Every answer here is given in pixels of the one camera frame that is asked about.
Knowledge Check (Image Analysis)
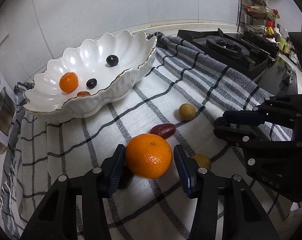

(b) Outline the tan longan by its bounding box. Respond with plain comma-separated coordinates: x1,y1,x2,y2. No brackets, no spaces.
191,154,212,170
178,103,196,121

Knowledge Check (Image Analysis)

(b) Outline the dark blueberry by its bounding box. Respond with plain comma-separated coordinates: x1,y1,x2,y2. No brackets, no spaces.
86,78,97,89

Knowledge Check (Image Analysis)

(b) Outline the grey checked kitchen towel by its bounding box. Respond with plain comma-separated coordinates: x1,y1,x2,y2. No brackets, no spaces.
0,31,299,240

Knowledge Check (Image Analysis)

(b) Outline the black wire spice rack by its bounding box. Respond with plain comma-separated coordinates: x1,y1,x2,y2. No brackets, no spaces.
237,0,280,37

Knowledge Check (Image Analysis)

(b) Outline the red date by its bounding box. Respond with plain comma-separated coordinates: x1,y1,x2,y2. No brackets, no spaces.
150,124,176,139
77,91,91,96

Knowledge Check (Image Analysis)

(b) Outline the black gas stove top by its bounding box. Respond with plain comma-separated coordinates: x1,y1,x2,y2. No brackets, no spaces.
177,29,299,95

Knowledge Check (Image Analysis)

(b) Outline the orange mandarin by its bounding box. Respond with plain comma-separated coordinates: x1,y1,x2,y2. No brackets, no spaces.
59,72,79,93
126,133,172,179

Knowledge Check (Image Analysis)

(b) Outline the dark grape large front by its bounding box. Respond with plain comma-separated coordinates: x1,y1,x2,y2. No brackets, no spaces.
106,55,119,67

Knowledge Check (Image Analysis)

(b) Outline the white scalloped ceramic bowl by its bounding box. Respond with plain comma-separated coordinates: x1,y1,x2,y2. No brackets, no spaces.
24,30,157,124

